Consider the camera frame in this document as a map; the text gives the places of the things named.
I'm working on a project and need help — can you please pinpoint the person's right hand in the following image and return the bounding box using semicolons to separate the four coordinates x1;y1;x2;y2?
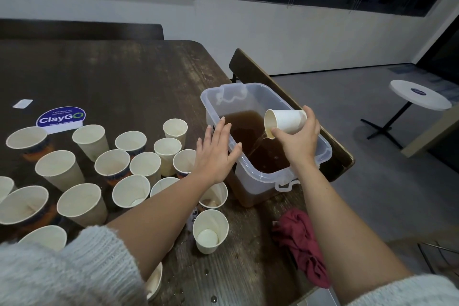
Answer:
271;105;321;170

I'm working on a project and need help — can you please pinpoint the person's left hand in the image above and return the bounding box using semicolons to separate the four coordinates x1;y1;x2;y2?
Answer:
192;116;243;187

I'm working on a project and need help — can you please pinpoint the white paper cup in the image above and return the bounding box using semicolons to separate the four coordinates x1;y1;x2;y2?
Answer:
264;109;308;140
162;118;189;147
153;137;183;177

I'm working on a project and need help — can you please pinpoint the clear plastic storage bin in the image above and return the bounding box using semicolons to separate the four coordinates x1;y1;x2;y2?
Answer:
200;83;333;196

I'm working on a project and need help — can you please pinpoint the group of paper cups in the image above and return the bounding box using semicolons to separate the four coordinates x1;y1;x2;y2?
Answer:
0;117;198;299

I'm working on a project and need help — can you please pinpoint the person's left forearm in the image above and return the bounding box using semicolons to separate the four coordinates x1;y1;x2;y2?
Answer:
0;173;219;306

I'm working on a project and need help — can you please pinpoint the person's right forearm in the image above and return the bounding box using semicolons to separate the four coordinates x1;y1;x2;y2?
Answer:
297;162;459;306

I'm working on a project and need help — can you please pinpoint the dark wooden chair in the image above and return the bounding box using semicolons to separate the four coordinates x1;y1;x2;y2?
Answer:
0;19;164;41
229;48;356;183

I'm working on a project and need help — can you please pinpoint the dark red cloth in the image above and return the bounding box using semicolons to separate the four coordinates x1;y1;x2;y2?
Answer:
273;208;332;289

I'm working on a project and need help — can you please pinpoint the dark wooden table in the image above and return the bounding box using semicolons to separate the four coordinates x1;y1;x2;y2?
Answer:
0;40;338;306

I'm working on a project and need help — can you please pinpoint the round white side table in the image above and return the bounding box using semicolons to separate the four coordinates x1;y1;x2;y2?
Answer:
361;79;453;150

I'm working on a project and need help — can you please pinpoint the round blue sticker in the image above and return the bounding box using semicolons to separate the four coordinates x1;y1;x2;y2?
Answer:
36;106;87;134

